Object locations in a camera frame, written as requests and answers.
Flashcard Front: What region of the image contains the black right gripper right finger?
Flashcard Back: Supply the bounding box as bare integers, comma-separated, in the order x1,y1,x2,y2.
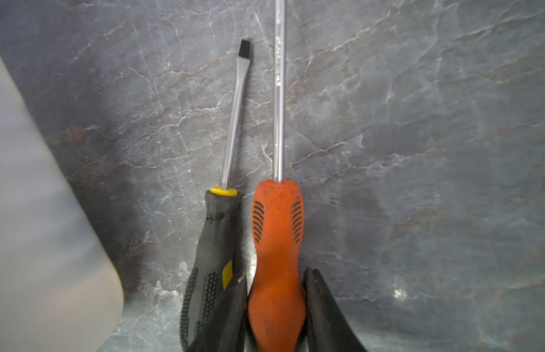
303,268,367,352

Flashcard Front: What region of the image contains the white plastic storage box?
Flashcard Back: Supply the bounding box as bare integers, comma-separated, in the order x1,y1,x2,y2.
0,56,124,351

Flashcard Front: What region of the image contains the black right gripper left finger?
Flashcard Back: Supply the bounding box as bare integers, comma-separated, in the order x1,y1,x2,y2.
187,276,248,352

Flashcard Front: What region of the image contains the black yellow screwdriver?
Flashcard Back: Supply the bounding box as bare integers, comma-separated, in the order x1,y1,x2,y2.
180,39,251,351

